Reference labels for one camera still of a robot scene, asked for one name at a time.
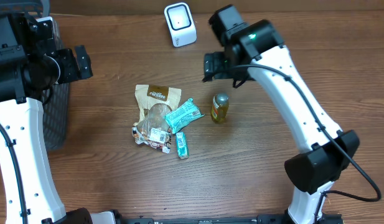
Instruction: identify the yellow bottle silver cap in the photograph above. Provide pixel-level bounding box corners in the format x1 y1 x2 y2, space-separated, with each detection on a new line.
211 93 229 123

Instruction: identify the teal snack packet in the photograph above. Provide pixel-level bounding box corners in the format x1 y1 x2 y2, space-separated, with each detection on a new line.
164 98 205 134

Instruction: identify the brown cookie pouch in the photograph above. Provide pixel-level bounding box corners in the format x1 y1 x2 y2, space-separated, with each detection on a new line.
135 85 182 137

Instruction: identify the green Kleenex tissue pack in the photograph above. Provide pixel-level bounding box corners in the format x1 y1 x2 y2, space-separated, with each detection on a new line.
176 132 189 159

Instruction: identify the small printed snack bag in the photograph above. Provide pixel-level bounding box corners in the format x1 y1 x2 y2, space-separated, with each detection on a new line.
132 125 172 154

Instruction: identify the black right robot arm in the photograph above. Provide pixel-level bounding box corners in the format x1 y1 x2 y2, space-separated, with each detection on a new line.
204 17 360 223

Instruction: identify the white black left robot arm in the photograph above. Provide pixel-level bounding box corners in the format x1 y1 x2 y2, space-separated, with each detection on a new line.
0 13 120 223

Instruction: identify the white barcode scanner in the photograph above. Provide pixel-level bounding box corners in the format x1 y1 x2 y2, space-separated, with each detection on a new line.
164 2 197 47

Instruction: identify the grey plastic mesh basket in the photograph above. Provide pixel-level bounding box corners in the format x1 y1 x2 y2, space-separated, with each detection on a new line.
0 0 70 151

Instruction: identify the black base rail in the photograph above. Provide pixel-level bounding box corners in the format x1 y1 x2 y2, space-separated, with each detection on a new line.
67 214 345 224

